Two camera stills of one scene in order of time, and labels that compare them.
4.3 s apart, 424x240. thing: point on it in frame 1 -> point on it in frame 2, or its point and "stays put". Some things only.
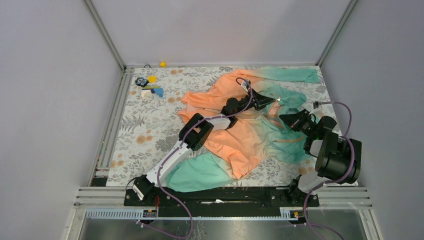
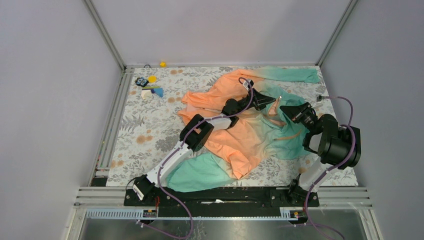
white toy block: (144, 93) stays put
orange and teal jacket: (258, 135) stays put
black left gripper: (259, 101) stays put
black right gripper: (294, 120) -> (296, 113)
